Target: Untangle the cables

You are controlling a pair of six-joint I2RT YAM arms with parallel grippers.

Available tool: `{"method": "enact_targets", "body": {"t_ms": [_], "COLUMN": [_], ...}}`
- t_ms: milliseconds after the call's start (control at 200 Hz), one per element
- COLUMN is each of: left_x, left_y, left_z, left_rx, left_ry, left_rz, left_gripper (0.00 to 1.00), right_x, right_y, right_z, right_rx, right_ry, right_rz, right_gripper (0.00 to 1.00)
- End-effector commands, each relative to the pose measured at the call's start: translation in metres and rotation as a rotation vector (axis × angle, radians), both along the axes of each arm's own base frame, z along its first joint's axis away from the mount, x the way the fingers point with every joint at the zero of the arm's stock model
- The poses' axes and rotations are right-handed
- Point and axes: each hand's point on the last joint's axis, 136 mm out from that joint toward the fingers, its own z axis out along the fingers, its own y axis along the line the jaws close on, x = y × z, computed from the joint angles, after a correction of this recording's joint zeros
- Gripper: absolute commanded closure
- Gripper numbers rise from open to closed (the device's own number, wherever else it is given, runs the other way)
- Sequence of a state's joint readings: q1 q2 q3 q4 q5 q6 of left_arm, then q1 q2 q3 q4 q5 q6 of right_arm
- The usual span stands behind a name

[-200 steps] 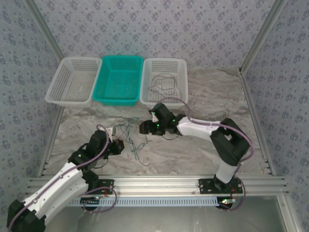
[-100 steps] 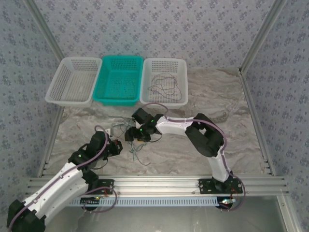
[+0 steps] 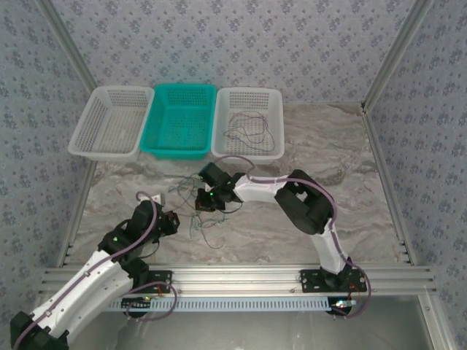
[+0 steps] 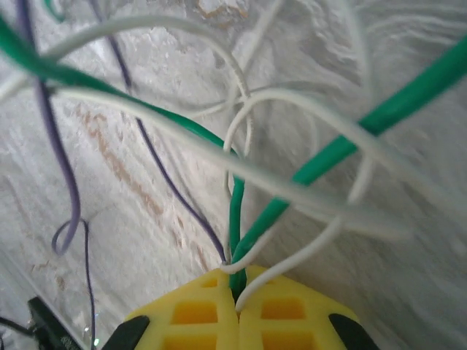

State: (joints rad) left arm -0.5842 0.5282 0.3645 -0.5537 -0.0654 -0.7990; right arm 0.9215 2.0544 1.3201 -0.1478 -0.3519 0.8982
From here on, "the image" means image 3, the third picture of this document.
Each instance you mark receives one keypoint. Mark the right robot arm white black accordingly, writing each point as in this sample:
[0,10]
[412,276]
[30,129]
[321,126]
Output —
[328,251]

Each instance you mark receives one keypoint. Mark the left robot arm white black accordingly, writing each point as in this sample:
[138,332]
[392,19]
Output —
[73,295]

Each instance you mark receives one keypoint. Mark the teal perforated plastic basket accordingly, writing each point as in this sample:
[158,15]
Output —
[178,124]

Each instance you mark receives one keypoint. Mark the small controller board with LED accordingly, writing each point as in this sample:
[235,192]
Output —
[136,305]
[343,306]

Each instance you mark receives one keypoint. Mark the white perforated plastic basket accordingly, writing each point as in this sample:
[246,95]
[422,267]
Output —
[248,105]
[109,124]

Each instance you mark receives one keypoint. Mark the steel sheet panel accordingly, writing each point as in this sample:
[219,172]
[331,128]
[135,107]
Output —
[237,331]

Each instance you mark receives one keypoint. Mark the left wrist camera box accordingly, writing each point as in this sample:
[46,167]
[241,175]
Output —
[158,199]

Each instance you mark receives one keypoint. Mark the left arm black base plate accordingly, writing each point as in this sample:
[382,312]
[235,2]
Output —
[160,277]

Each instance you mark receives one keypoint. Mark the aluminium mounting rail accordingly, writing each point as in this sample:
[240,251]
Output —
[237,279]

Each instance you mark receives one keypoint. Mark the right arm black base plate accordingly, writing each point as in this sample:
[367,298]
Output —
[313,280]

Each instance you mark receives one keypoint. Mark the aluminium frame post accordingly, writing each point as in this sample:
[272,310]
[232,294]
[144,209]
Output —
[69,40]
[397,51]

